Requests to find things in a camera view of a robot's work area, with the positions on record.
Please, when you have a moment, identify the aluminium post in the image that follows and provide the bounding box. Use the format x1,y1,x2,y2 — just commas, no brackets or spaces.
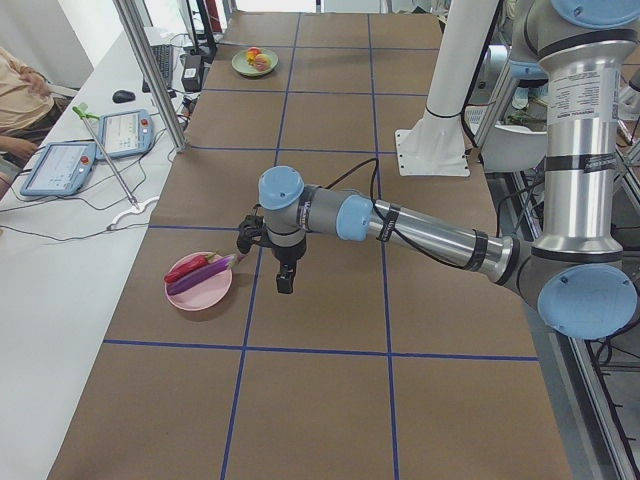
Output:
113,0,187,153

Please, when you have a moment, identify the seated person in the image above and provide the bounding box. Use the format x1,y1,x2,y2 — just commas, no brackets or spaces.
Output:
1,48,71,167

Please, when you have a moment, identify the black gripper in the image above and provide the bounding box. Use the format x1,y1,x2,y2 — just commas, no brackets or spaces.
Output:
236,203,268,254

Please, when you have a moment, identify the grabber stick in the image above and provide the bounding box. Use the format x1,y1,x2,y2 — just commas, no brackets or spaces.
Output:
72,104,141,213

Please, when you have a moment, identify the white camera pillar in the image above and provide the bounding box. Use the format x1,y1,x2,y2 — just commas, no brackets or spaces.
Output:
395,0,500,177

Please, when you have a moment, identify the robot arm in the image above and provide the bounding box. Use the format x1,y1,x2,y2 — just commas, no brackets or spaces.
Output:
237,1,639,340

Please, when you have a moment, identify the red chili pepper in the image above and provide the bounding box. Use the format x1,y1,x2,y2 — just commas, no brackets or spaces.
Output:
164,253,216,284

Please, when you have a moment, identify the green plate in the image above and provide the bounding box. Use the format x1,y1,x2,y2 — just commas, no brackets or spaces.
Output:
231,47,279,77

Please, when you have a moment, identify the peach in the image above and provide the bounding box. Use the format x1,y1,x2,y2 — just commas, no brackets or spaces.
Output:
253,53,272,72

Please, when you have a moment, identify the far teach pendant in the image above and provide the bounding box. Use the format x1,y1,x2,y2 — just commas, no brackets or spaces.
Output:
98,109,154,158

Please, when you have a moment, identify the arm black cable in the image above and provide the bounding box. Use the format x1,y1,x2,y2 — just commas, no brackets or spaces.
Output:
324,157,401,241

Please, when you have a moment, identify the black computer mouse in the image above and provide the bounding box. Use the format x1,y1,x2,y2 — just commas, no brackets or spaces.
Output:
112,90,136,104

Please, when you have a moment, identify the near teach pendant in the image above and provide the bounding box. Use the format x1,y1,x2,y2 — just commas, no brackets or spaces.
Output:
20,142,96,197

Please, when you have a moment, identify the pink plate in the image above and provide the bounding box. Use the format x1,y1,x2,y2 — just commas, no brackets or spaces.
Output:
164,270,233,311

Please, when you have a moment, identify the purple eggplant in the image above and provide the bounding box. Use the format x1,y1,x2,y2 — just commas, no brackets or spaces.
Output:
168,254,246,295

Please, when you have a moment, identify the teach pendant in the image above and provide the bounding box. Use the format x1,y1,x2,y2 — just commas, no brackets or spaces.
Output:
20,142,96,197
98,109,154,158

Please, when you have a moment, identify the black keyboard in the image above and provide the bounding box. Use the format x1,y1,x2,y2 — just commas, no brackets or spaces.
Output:
151,44,174,89

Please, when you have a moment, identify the black power adapter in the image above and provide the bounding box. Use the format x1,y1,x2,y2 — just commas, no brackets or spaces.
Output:
181,55,204,93

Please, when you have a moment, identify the brown table mat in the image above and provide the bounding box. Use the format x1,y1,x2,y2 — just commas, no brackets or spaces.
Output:
50,13,571,479

